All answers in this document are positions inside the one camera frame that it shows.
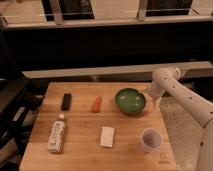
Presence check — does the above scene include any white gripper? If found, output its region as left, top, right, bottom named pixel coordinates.
left=145, top=82, right=164, bottom=100

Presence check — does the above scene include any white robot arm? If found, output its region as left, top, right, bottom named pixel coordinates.
left=145, top=66, right=213, bottom=171

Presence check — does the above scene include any green ceramic bowl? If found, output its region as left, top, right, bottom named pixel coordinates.
left=115, top=88, right=146, bottom=115

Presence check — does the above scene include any white paper cup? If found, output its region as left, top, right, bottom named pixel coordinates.
left=140, top=128, right=163, bottom=152

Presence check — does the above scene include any orange carrot piece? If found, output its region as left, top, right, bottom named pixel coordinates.
left=92, top=97, right=102, bottom=113

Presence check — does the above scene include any white rectangular block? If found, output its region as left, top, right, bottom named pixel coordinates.
left=100, top=126, right=115, bottom=148

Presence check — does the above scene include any black rectangular block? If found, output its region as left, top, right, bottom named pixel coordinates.
left=61, top=93, right=72, bottom=111

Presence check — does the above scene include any white plastic bottle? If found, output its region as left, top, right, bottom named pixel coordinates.
left=47, top=114, right=65, bottom=153

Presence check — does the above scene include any dark chair left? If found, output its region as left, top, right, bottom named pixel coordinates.
left=0, top=78, right=42, bottom=154

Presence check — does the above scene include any light wooden shelf rail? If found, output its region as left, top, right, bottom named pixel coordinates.
left=23, top=61, right=213, bottom=79

